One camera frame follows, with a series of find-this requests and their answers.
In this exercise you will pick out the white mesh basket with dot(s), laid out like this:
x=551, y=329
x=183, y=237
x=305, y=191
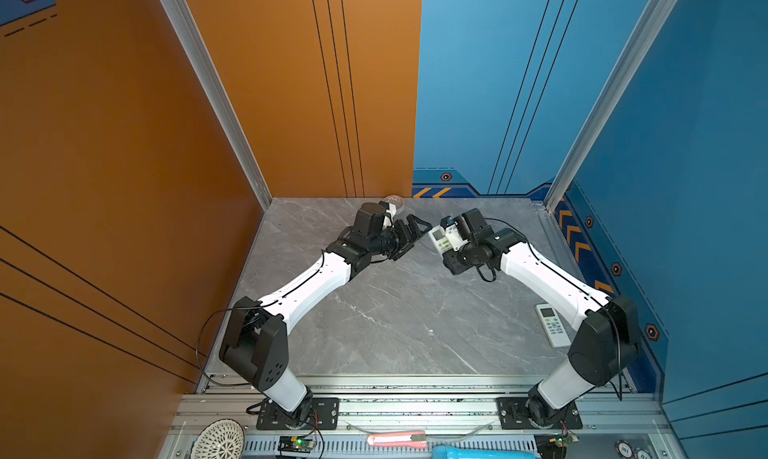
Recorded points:
x=222, y=439

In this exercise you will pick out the cyan cylinder object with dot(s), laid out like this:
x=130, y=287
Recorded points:
x=448, y=452

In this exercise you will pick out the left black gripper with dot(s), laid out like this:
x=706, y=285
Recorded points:
x=403, y=239

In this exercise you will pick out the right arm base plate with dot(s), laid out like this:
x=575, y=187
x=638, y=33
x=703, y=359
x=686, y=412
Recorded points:
x=528, y=413

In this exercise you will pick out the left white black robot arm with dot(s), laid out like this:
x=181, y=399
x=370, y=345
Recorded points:
x=255, y=343

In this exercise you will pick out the pink box cutter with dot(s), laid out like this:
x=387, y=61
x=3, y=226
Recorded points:
x=405, y=439

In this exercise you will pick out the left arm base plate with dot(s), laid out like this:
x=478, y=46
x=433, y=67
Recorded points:
x=320, y=412

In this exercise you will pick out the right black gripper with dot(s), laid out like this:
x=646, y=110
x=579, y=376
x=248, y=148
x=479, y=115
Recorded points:
x=451, y=263

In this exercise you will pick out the aluminium rail frame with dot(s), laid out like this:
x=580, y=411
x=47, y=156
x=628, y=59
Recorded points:
x=458, y=410

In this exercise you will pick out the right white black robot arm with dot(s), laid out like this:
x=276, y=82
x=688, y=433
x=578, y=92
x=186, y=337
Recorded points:
x=607, y=333

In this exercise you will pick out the green circuit board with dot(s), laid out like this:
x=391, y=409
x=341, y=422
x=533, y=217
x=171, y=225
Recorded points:
x=296, y=446

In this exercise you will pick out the white remote control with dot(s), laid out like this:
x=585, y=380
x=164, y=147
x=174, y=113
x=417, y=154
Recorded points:
x=439, y=239

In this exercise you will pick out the white remote with display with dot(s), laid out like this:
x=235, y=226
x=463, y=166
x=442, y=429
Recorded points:
x=553, y=326

